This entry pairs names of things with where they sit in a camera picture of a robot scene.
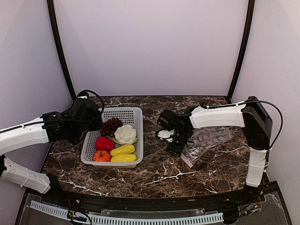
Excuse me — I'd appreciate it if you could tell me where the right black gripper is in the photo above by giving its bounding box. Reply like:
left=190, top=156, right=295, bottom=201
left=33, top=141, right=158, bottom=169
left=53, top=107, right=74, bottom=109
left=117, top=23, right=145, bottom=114
left=166, top=129, right=190, bottom=157

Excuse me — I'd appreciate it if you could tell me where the clear zip top bag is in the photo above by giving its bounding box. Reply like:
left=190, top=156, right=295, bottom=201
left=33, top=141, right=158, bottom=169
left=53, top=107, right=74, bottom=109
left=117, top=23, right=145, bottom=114
left=180, top=127, right=233, bottom=168

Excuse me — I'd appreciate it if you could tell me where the white cauliflower with leaves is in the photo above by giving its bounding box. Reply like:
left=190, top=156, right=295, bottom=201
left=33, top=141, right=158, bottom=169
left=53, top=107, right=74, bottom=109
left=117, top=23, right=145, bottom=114
left=108, top=125, right=138, bottom=145

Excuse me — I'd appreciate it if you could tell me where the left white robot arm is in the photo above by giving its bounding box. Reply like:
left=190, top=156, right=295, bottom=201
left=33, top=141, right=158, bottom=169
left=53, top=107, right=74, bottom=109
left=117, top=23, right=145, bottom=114
left=0, top=97, right=104, bottom=204

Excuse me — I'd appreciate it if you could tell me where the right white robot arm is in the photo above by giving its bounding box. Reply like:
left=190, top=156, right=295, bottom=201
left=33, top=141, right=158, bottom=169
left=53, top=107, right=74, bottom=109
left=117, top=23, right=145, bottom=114
left=157, top=97, right=272, bottom=203

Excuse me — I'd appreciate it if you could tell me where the dark red grape bunch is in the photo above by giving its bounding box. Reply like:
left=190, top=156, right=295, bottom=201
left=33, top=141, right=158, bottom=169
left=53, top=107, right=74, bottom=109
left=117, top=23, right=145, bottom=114
left=100, top=118, right=123, bottom=137

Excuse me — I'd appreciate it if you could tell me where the red bell pepper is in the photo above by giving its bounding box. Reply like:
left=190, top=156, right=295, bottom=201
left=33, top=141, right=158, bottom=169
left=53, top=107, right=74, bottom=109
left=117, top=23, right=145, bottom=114
left=95, top=136, right=115, bottom=151

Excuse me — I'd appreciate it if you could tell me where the small orange pumpkin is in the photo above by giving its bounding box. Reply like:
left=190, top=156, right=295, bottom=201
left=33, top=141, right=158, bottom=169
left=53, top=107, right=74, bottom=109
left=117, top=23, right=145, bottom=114
left=93, top=150, right=111, bottom=162

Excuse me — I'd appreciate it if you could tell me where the upper yellow squash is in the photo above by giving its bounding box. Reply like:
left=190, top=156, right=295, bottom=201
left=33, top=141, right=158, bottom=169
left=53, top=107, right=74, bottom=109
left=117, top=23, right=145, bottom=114
left=110, top=144, right=135, bottom=157

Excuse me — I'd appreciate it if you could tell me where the yellow squash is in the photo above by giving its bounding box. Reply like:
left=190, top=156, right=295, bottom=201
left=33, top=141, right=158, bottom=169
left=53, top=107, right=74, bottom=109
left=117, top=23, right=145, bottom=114
left=111, top=154, right=137, bottom=162
left=110, top=144, right=135, bottom=157

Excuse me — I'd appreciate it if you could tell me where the lower yellow squash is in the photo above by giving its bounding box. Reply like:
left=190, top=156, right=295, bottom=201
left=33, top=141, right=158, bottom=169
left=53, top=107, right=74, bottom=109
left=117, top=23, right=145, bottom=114
left=111, top=154, right=137, bottom=162

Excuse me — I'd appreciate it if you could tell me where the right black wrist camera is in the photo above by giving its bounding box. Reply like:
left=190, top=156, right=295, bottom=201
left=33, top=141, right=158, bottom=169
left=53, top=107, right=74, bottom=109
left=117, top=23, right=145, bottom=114
left=157, top=109, right=178, bottom=131

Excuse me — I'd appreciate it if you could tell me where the black curved front rail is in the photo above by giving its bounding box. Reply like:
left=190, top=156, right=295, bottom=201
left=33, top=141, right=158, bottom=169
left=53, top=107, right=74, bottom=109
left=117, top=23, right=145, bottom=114
left=40, top=189, right=264, bottom=212

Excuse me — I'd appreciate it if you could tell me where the white slotted cable duct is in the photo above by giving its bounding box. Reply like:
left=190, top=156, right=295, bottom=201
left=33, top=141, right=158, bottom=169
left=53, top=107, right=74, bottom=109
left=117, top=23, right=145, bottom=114
left=30, top=201, right=224, bottom=225

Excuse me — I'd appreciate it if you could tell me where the left black frame post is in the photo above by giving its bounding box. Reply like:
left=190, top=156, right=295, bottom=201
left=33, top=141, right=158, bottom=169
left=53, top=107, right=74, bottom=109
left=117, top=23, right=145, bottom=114
left=46, top=0, right=76, bottom=101

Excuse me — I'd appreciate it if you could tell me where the black frame post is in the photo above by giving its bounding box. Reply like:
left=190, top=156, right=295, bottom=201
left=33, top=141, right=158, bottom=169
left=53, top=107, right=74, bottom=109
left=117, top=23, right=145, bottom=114
left=226, top=0, right=255, bottom=103
left=46, top=0, right=76, bottom=101

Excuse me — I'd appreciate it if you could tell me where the right black frame post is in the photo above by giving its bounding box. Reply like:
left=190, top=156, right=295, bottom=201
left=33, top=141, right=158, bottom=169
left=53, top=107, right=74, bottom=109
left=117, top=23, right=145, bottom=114
left=226, top=0, right=255, bottom=103

